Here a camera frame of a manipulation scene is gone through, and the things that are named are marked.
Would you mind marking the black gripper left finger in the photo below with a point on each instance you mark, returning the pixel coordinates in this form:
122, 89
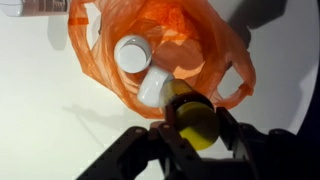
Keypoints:
173, 143

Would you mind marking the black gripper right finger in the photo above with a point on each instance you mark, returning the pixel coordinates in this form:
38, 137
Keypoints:
246, 150

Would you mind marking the yellow small object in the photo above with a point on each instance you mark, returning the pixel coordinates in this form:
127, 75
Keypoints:
197, 125

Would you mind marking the white-capped bottle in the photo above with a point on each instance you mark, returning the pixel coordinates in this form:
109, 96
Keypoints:
152, 88
132, 56

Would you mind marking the orange plastic bag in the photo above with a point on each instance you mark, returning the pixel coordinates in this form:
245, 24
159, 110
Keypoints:
100, 66

